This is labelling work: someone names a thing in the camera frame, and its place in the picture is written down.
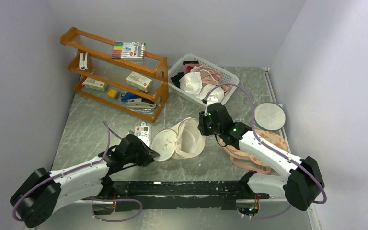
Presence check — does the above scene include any orange three-tier shelf rack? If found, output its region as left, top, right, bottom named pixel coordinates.
left=60, top=27, right=169, bottom=123

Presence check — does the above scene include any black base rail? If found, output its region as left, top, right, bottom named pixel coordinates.
left=95, top=172, right=270, bottom=210

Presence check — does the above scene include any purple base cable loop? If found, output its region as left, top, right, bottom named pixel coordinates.
left=85, top=196, right=143, bottom=223

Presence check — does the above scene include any pile of bras in basket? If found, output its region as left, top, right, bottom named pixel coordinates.
left=170, top=60, right=199, bottom=88

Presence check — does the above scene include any coloured marker pen set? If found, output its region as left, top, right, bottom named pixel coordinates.
left=111, top=41, right=146, bottom=59

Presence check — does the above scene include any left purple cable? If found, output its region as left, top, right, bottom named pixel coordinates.
left=11, top=120, right=124, bottom=222

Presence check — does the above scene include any small white box on shelf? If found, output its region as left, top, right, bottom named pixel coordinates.
left=79, top=52, right=89, bottom=70

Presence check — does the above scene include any white bra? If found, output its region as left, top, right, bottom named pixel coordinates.
left=180, top=72, right=215, bottom=100

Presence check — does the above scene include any yellow eraser block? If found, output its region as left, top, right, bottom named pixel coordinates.
left=107, top=89, right=118, bottom=99

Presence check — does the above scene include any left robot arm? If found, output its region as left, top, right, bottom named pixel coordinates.
left=10, top=134, right=160, bottom=228

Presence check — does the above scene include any beige mesh laundry bag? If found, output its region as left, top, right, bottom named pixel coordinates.
left=150, top=117, right=206, bottom=162

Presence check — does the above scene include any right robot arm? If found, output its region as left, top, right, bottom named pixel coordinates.
left=198, top=103, right=327, bottom=211

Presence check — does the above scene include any grey round laundry bags stack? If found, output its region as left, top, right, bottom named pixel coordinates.
left=254, top=102, right=286, bottom=131

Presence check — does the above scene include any blue stapler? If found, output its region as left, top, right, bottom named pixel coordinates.
left=121, top=92, right=157, bottom=110

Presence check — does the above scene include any floral heart-shaped laundry bag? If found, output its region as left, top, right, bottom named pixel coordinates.
left=223, top=129, right=290, bottom=174

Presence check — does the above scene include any white staples box right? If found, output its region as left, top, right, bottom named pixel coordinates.
left=126, top=72, right=152, bottom=92

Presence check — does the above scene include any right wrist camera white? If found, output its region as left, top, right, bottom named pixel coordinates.
left=202, top=95, right=220, bottom=107

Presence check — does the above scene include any clear packaged tool sleeve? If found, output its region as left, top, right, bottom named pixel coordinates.
left=134, top=122, right=152, bottom=147

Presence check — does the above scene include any pink satin bra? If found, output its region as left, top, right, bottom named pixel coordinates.
left=191, top=65, right=223, bottom=87

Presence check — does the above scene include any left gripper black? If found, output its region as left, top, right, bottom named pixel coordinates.
left=124, top=139, right=160, bottom=167

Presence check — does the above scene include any white plastic laundry basket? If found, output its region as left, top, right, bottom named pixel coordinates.
left=168, top=53, right=239, bottom=106

